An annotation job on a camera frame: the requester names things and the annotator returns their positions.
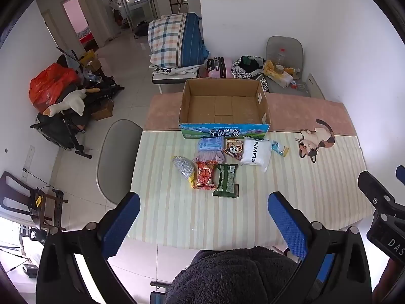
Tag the white tissue pack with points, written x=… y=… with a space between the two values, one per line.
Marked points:
x=284 y=77

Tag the white goose plush toy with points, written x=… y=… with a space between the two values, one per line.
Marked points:
x=72 y=99

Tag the printed cardboard box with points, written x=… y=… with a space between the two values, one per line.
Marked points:
x=221 y=130

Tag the cat print table mat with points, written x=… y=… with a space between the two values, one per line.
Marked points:
x=189 y=221

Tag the pink suitcase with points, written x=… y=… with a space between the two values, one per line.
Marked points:
x=221 y=68

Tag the orange plastic bag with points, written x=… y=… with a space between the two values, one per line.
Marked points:
x=47 y=85

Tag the clear plastic bottle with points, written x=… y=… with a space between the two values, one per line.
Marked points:
x=281 y=57

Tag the person's dark fleece clothing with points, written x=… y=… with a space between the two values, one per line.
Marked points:
x=234 y=278

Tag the panda print snack packet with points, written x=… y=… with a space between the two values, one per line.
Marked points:
x=233 y=149

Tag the yellow plastic bag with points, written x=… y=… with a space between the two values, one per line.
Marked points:
x=269 y=68

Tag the green snack packet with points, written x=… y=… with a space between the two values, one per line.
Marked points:
x=226 y=180

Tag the folding cot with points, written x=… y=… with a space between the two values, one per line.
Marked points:
x=167 y=79

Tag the plain grey chair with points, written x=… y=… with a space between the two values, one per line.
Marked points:
x=117 y=158

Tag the grey cushioned chair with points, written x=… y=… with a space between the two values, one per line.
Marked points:
x=284 y=43

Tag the blue soft packet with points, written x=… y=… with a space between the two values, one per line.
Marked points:
x=208 y=145

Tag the plaid folded bedding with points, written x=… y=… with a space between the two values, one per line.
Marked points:
x=171 y=38

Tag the black folded stroller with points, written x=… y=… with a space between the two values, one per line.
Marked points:
x=57 y=129

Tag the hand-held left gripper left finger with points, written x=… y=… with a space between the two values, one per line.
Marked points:
x=121 y=224

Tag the red snack packet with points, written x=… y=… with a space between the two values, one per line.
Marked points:
x=205 y=175

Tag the white pillow packet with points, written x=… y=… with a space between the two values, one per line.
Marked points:
x=254 y=153

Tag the person's right forearm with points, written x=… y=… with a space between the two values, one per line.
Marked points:
x=389 y=278

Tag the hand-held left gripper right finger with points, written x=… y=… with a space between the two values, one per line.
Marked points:
x=286 y=224

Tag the white leaning board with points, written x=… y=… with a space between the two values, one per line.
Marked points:
x=314 y=85

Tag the purple sock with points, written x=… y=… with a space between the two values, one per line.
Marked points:
x=210 y=156

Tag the brown cardboard box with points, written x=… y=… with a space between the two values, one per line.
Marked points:
x=102 y=110

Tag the black white patterned bag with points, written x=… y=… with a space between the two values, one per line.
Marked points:
x=242 y=73

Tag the silver foil packet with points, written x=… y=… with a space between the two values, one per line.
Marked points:
x=183 y=166

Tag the yellow cardboard box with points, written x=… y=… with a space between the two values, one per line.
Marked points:
x=90 y=60

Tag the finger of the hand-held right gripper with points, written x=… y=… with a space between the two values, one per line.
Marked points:
x=373 y=186
x=401 y=174

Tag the small blue yellow packet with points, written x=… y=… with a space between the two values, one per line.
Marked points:
x=280 y=148

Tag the black folded stands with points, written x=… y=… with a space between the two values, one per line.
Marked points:
x=101 y=88

